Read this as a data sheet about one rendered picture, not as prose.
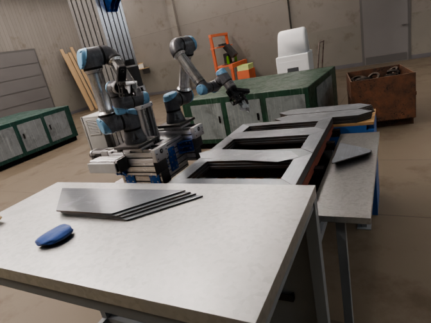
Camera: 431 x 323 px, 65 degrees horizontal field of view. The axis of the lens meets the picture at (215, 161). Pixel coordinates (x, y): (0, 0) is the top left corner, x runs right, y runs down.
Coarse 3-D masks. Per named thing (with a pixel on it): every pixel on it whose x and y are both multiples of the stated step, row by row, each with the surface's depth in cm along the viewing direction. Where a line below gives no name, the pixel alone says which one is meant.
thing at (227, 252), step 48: (48, 192) 161; (192, 192) 127; (240, 192) 118; (288, 192) 111; (0, 240) 120; (96, 240) 106; (144, 240) 100; (192, 240) 95; (240, 240) 90; (288, 240) 86; (48, 288) 93; (96, 288) 83; (144, 288) 79; (192, 288) 76; (240, 288) 73
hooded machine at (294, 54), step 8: (280, 32) 714; (288, 32) 703; (296, 32) 694; (304, 32) 689; (280, 40) 705; (288, 40) 699; (296, 40) 692; (304, 40) 687; (280, 48) 706; (288, 48) 700; (296, 48) 693; (304, 48) 687; (280, 56) 707; (288, 56) 695; (296, 56) 689; (304, 56) 684; (312, 56) 747; (280, 64) 706; (288, 64) 700; (296, 64) 694; (304, 64) 689; (312, 64) 739; (280, 72) 712
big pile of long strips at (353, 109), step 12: (312, 108) 301; (324, 108) 293; (336, 108) 284; (348, 108) 276; (360, 108) 271; (372, 108) 274; (276, 120) 290; (336, 120) 262; (348, 120) 258; (360, 120) 256
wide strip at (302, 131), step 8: (296, 128) 247; (304, 128) 243; (312, 128) 239; (320, 128) 235; (232, 136) 262; (240, 136) 257; (248, 136) 253; (256, 136) 249; (264, 136) 244; (272, 136) 240; (280, 136) 236
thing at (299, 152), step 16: (256, 128) 278; (272, 128) 272; (288, 128) 265; (240, 144) 251; (256, 144) 245; (320, 144) 213; (208, 160) 217; (224, 160) 211; (240, 160) 206; (288, 160) 192; (192, 176) 200; (304, 176) 174
